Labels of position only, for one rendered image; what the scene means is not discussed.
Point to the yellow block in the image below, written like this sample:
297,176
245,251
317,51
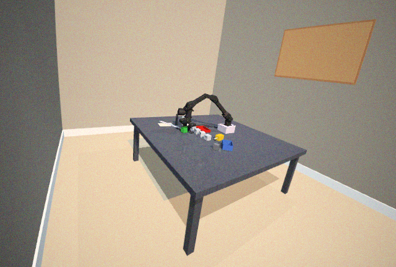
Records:
219,137

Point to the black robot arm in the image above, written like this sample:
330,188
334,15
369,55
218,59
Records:
187,109

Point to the red tray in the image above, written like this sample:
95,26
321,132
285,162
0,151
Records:
203,128

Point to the blue tray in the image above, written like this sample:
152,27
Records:
227,145

